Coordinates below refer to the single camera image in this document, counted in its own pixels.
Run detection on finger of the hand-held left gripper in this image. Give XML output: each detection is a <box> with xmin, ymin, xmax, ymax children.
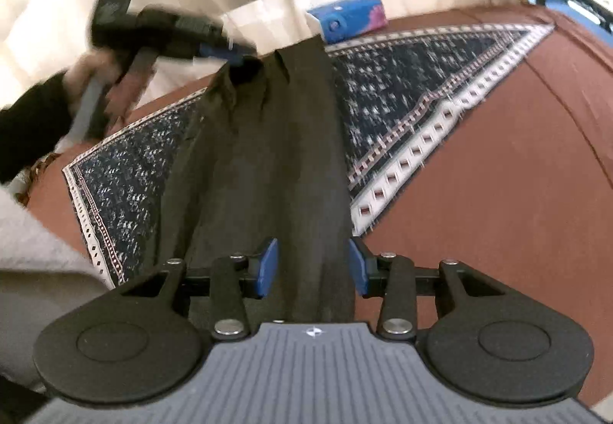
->
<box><xmin>194</xmin><ymin>38</ymin><xmax>257</xmax><ymax>65</ymax></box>

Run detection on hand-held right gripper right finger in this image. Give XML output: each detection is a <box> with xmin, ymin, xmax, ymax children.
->
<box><xmin>349</xmin><ymin>238</ymin><xmax>506</xmax><ymax>339</ymax></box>

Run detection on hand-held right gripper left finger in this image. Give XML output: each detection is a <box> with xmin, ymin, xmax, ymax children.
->
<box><xmin>117</xmin><ymin>238</ymin><xmax>279</xmax><ymax>339</ymax></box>

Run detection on dark green pants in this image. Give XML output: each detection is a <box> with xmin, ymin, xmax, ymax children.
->
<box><xmin>141</xmin><ymin>34</ymin><xmax>357</xmax><ymax>324</ymax></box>

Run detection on person's left hand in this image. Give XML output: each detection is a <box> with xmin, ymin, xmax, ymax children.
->
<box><xmin>64</xmin><ymin>49</ymin><xmax>144</xmax><ymax>128</ymax></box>

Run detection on blue tissue pack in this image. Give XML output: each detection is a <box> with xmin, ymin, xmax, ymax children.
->
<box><xmin>306</xmin><ymin>0</ymin><xmax>388</xmax><ymax>46</ymax></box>

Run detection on blue patterned mat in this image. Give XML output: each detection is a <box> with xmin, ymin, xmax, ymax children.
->
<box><xmin>62</xmin><ymin>22</ymin><xmax>556</xmax><ymax>288</ymax></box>

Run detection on brown bedsheet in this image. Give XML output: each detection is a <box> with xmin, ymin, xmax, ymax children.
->
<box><xmin>19</xmin><ymin>5</ymin><xmax>613</xmax><ymax>406</ymax></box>

